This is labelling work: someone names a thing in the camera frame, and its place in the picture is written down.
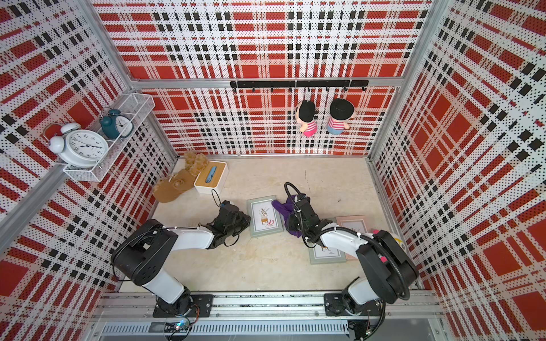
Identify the white alarm clock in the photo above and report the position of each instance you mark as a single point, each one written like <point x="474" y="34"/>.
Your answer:
<point x="79" y="147"/>

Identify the black hook rail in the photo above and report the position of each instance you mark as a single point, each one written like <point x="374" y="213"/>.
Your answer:
<point x="277" y="84"/>

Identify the doll blue pants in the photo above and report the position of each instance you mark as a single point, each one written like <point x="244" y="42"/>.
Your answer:
<point x="341" y="110"/>

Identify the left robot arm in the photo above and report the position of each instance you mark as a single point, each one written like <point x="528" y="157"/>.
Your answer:
<point x="142" y="255"/>

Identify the pink picture frame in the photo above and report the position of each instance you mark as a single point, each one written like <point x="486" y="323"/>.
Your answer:
<point x="356" y="223"/>

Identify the green circuit board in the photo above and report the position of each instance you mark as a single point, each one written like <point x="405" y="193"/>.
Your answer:
<point x="176" y="327"/>

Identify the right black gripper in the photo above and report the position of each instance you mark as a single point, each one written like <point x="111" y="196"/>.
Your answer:
<point x="291" y="222"/>

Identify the aluminium front rail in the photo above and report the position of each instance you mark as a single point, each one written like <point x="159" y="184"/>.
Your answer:
<point x="263" y="305"/>

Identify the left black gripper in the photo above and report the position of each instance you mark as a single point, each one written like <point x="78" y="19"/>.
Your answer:
<point x="244" y="219"/>

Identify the pink object behind right arm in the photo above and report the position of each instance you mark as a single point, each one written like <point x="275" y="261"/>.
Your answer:
<point x="391" y="242"/>

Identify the teal alarm clock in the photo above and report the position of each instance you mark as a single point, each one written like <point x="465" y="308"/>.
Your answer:
<point x="115" y="125"/>

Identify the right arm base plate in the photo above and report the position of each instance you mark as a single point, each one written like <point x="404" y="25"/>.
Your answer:
<point x="339" y="304"/>

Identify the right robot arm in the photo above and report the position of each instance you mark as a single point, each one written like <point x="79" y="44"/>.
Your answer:
<point x="388" y="271"/>

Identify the doll pink striped shirt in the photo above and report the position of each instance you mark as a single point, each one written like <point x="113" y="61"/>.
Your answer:
<point x="305" y="114"/>

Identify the blue object on box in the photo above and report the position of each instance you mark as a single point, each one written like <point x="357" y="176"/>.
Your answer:
<point x="211" y="174"/>

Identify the white box wooden lid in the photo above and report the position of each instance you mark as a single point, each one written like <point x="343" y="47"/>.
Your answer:
<point x="218" y="181"/>

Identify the white wire shelf basket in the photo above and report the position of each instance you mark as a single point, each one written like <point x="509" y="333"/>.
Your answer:
<point x="137" y="107"/>

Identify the green frame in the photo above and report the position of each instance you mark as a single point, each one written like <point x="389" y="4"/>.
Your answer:
<point x="320" y="255"/>
<point x="265" y="219"/>

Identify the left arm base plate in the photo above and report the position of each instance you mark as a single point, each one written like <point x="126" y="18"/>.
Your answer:
<point x="188" y="305"/>

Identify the brown plush toy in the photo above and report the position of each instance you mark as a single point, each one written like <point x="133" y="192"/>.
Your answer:
<point x="170" y="188"/>

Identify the purple microfiber cloth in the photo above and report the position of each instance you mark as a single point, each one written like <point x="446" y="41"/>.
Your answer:
<point x="283" y="209"/>

